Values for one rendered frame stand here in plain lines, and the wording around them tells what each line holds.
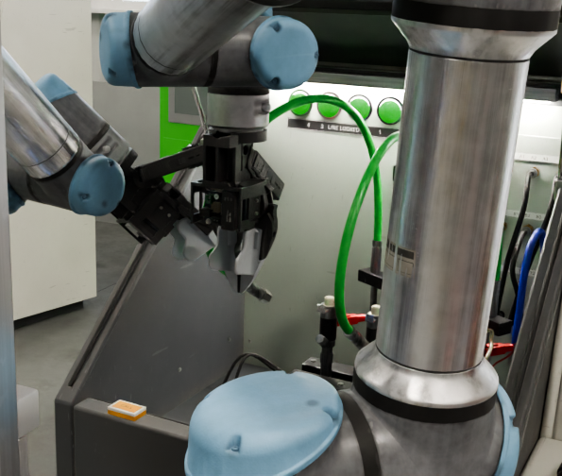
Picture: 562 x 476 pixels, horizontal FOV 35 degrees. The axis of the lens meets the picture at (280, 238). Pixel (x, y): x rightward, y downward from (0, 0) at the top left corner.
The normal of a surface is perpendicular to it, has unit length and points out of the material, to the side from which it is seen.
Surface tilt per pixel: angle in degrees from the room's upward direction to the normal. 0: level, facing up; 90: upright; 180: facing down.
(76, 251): 90
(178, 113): 90
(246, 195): 90
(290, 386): 7
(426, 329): 94
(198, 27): 148
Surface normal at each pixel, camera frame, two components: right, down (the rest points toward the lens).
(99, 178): 0.78, 0.19
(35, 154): 0.21, 0.69
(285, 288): -0.46, 0.21
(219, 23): -0.21, 0.97
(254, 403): -0.08, -0.95
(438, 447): 0.08, 0.33
